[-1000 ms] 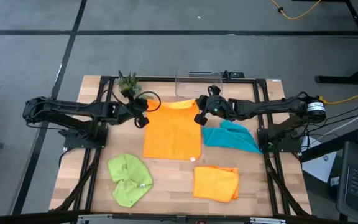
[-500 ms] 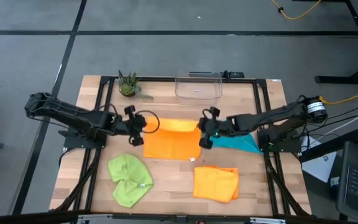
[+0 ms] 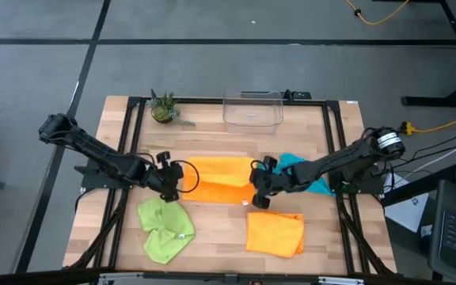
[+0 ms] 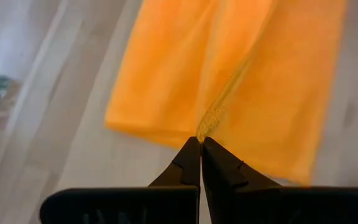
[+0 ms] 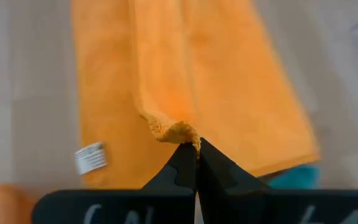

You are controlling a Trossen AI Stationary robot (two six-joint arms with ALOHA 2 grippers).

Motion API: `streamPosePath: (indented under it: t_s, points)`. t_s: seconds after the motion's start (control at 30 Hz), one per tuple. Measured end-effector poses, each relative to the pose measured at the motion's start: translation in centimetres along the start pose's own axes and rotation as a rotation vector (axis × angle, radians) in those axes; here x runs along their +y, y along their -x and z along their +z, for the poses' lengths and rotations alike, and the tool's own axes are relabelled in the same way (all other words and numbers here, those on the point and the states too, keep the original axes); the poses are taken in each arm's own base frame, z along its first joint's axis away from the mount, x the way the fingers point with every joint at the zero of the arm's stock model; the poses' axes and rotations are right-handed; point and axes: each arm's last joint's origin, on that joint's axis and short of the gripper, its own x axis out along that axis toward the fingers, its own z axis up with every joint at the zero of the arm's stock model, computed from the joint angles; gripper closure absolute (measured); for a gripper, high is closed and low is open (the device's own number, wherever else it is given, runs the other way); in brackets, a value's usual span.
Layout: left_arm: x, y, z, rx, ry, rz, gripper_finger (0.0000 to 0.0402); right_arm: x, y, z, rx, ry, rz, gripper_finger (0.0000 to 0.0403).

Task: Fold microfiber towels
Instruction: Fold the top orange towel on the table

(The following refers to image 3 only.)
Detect yellow floor cable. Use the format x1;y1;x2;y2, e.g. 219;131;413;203
345;0;410;25

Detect white box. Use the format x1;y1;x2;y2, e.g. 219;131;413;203
384;193;431;234

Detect black metal table frame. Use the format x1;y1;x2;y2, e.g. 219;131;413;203
67;96;397;276

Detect black left wrist camera cable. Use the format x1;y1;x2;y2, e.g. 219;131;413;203
171;159;200;194

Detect lime green microfiber towel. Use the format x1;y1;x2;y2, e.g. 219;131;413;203
137;197;196;265

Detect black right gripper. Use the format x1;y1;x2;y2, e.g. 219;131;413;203
250;156;295;209

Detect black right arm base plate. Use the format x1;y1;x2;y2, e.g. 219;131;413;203
328;169;383;195

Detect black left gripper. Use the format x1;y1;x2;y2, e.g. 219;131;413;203
146;150;184;202

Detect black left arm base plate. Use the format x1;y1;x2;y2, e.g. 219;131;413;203
75;164;138;190

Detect small potted succulent plant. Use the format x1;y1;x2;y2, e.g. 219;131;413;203
148;88;196;127

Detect yellow extension cord with plug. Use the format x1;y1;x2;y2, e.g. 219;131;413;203
401;118;456;136

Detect teal microfiber towel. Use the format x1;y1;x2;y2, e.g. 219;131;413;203
257;153;335;197

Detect black floor cables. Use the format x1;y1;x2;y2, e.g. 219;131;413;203
389;128;456;175

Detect orange microfiber towel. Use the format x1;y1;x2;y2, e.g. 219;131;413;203
245;211;306;259
181;156;257;206

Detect clear plastic bin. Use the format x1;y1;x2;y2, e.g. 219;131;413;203
222;89;284;135

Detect black rail with silver brackets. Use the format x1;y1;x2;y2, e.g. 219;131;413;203
0;268;456;285

